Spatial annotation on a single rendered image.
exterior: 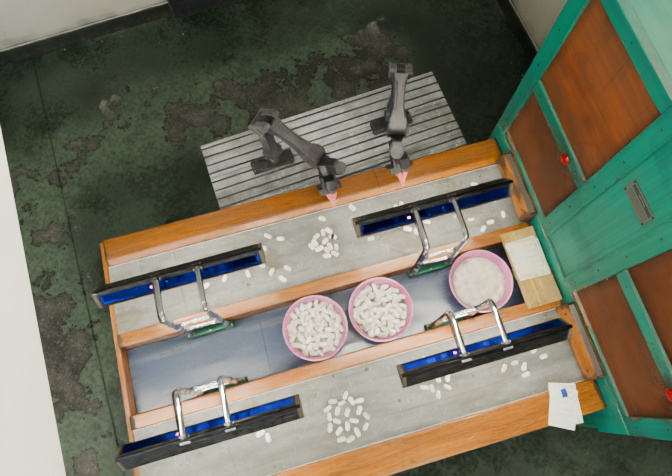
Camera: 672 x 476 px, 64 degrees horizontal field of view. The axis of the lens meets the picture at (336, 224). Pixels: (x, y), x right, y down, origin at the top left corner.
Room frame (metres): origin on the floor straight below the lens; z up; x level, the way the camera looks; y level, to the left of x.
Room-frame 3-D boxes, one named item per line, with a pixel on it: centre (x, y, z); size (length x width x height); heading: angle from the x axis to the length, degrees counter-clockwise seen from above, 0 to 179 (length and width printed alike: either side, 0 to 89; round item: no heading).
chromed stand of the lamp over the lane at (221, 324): (0.37, 0.55, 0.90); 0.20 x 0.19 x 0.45; 105
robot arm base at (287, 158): (1.06, 0.29, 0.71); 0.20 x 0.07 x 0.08; 109
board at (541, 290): (0.52, -0.81, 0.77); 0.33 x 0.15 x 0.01; 15
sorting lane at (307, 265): (0.64, 0.07, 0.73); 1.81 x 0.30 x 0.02; 105
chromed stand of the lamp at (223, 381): (-0.02, 0.45, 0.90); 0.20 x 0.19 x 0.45; 105
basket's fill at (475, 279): (0.46, -0.60, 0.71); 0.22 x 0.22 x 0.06
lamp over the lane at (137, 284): (0.44, 0.57, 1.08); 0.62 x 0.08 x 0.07; 105
